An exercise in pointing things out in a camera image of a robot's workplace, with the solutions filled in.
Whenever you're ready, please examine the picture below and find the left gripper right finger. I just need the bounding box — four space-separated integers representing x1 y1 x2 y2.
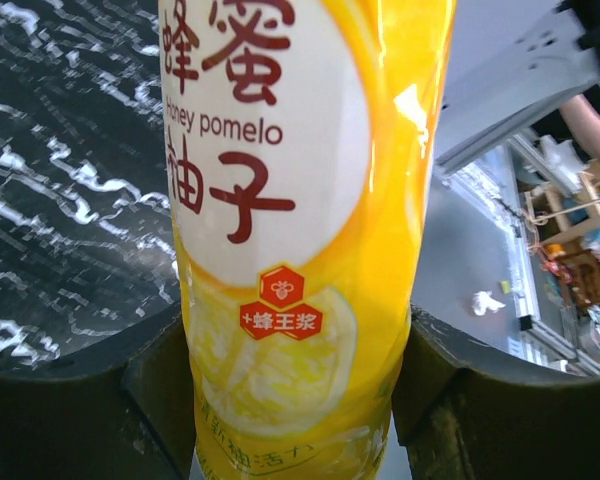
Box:
392 306 600 479

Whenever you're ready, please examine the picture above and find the cluttered background shelf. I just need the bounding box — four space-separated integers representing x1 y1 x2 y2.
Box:
507 131 600 375

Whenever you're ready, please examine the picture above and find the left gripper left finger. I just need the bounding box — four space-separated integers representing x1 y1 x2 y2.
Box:
0 305 195 479

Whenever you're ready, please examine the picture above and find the person in background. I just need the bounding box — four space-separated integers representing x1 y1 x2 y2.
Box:
531 84 600 163

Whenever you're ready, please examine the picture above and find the yellow juice bottle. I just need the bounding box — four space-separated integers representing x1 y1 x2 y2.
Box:
158 0 456 479

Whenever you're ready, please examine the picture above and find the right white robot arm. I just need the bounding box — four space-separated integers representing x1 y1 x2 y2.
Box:
434 1 600 175

